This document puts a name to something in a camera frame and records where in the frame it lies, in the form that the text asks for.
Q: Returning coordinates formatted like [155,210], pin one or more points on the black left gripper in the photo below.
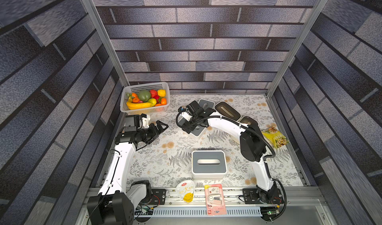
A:
[154,132]

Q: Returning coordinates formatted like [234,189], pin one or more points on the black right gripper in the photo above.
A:
[194,117]

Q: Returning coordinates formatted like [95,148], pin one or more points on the grey lid tissue box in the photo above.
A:
[209,165]
[205,104]
[198,130]

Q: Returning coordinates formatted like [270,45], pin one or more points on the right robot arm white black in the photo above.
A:
[254,148]

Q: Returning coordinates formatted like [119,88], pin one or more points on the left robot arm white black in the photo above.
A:
[115,204]

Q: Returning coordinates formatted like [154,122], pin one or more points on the dark lid cream tissue box rear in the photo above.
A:
[227,110]

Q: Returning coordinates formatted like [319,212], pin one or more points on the dark lid cream tissue box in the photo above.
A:
[249,121]
[227,110]

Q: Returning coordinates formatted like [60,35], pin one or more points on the dark lid cream tissue box right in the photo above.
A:
[249,121]

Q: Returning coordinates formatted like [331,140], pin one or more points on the green toy apple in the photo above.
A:
[152,102]

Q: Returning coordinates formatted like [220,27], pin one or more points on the yellow toy banana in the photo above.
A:
[135,106]

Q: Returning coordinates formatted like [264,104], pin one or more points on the white plastic basket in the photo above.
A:
[125,105]

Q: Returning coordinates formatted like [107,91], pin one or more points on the red toy fruit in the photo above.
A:
[153,93]

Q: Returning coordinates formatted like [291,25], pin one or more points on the yellow toy pepper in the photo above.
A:
[161,93]

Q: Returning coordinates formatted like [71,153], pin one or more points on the white yellow snack pouch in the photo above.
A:
[186,190]

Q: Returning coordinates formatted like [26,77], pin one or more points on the green snack bag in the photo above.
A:
[275,137]

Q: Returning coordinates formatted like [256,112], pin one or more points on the pink stapler blister pack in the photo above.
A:
[215,202]

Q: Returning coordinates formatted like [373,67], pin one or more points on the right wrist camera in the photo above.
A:
[185,113]

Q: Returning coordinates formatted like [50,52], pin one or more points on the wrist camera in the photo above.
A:
[185,113]
[145,121]

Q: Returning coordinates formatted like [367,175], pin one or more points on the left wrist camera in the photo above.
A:
[145,121]

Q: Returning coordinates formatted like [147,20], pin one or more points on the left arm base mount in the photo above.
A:
[158,197]

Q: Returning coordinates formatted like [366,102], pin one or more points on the white slotted cable duct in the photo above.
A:
[199,212]

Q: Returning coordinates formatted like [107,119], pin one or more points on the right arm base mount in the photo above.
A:
[253,196]

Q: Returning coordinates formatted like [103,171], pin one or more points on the aluminium front rail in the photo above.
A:
[233,197]

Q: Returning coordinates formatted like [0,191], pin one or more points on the left aluminium frame post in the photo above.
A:
[100,28]

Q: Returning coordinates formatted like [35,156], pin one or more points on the aluminium frame post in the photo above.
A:
[100,28]
[315,12]

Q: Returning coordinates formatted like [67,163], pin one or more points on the right aluminium frame post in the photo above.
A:
[315,12]

